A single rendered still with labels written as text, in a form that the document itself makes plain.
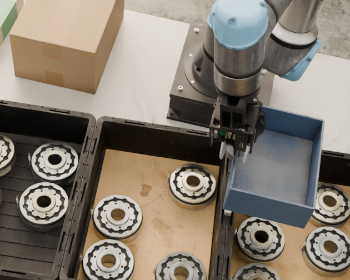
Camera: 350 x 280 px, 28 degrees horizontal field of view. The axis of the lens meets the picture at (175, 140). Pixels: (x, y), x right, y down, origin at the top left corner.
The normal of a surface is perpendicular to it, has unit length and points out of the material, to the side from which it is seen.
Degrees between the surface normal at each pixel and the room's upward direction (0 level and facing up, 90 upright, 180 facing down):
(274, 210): 90
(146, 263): 0
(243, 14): 8
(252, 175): 1
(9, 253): 0
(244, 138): 90
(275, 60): 85
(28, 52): 90
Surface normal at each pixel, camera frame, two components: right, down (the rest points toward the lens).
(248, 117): -0.04, -0.61
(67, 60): -0.21, 0.78
